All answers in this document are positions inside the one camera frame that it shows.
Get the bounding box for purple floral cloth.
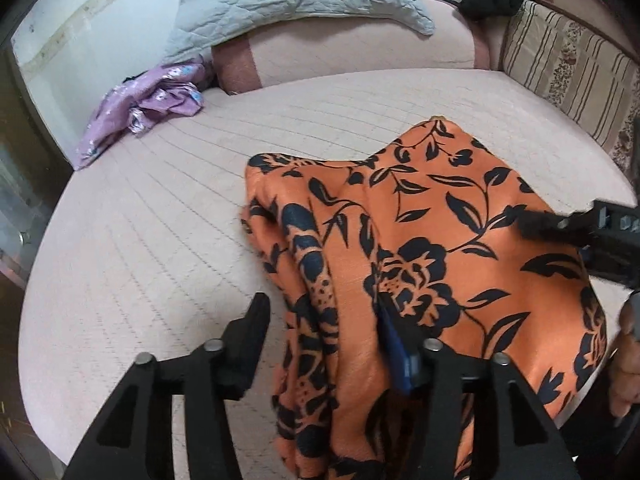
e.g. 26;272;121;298
72;56;212;170

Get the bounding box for orange black floral garment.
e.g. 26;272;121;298
242;117;606;479

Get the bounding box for grey quilted pillow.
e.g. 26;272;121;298
164;0;435;63

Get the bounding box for striped floral headboard cushion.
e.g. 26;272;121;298
501;1;639;174

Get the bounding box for wooden glass door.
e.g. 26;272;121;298
1;44;70;479

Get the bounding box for person's right hand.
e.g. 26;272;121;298
608;330;640;418

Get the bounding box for pink bolster cushion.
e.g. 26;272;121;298
212;0;491;94

